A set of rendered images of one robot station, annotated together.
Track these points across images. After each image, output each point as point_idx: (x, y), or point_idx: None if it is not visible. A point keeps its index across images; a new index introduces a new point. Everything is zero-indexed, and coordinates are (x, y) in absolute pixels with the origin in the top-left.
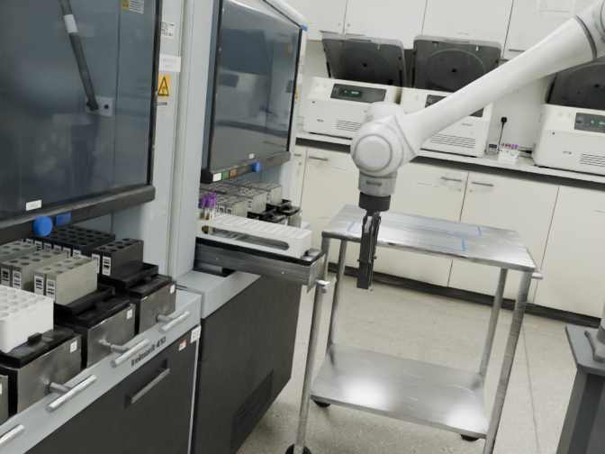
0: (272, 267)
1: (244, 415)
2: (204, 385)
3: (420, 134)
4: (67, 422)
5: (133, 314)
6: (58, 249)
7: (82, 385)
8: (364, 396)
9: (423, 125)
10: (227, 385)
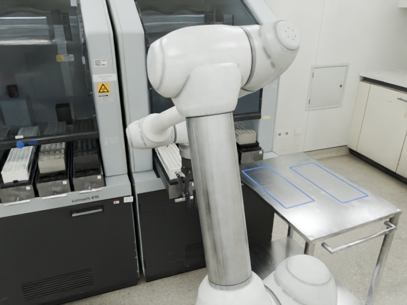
0: (163, 180)
1: (201, 249)
2: (145, 223)
3: (151, 130)
4: (32, 212)
5: (68, 183)
6: None
7: (21, 201)
8: (255, 272)
9: (151, 125)
10: (172, 229)
